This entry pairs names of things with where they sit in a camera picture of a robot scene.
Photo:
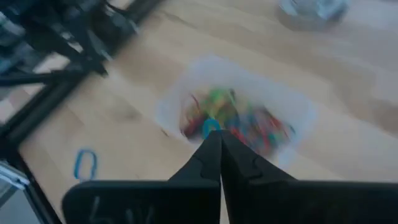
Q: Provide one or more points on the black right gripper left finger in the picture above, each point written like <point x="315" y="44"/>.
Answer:
<point x="155" y="202"/>

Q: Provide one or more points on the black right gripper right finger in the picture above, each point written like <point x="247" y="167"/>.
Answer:
<point x="295" y="205"/>

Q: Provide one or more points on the blue rubber band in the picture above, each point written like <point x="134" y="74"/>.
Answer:
<point x="204" y="129"/>
<point x="76" y="165"/>

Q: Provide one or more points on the clear plastic bin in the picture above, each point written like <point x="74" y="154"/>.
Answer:
<point x="217" y="71"/>

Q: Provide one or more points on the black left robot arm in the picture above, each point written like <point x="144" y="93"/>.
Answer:
<point x="46" y="31"/>

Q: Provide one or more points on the grey metal plate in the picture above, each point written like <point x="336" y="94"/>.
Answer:
<point x="12" y="193"/>

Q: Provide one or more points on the silver lamp base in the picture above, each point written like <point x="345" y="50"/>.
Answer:
<point x="311" y="12"/>

